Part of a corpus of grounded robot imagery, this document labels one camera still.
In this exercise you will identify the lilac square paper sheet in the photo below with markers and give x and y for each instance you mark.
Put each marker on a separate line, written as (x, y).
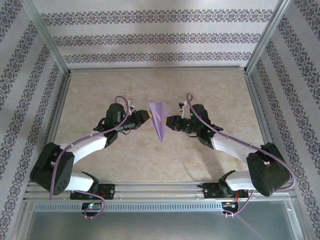
(158, 117)

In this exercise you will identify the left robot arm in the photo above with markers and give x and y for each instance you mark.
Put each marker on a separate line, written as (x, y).
(87, 147)

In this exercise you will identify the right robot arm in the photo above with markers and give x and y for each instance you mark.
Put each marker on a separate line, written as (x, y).
(225, 142)

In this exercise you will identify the grey metal sheet panel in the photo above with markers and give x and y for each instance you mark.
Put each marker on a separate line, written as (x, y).
(155, 226)

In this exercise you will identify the aluminium rear frame rail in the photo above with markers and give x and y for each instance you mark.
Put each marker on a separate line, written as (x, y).
(155, 68)

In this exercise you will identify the aluminium mounting rail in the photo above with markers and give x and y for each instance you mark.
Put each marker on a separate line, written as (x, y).
(155, 190)

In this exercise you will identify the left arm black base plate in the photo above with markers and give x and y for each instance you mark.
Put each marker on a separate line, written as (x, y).
(110, 192)

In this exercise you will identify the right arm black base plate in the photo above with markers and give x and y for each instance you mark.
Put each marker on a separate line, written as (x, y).
(211, 191)

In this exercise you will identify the aluminium side frame rail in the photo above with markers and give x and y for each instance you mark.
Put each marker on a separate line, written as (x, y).
(53, 125)
(262, 120)

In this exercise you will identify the aluminium frame post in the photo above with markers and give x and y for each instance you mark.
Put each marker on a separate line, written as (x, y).
(47, 37)
(266, 37)

